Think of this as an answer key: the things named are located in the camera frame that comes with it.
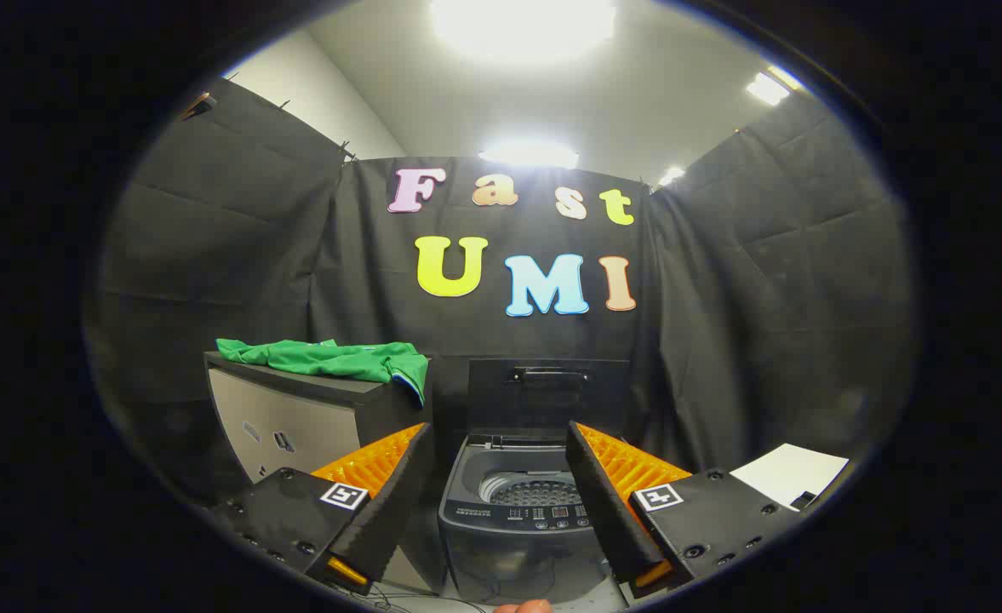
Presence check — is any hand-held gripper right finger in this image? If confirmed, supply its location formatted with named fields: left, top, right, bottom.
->
left=565, top=421, right=804, bottom=599

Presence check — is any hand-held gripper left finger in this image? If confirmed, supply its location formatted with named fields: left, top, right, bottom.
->
left=211, top=421, right=436, bottom=597

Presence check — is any grey washing machine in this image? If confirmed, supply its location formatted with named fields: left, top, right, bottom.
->
left=438, top=433, right=631, bottom=605

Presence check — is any green polo shirt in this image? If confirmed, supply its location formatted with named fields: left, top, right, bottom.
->
left=215, top=338, right=430, bottom=408

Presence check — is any grey cabinet with dark top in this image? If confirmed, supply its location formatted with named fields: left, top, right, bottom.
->
left=204, top=351, right=446, bottom=594

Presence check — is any black backdrop cloth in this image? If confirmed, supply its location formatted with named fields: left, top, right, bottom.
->
left=83, top=77, right=919, bottom=512

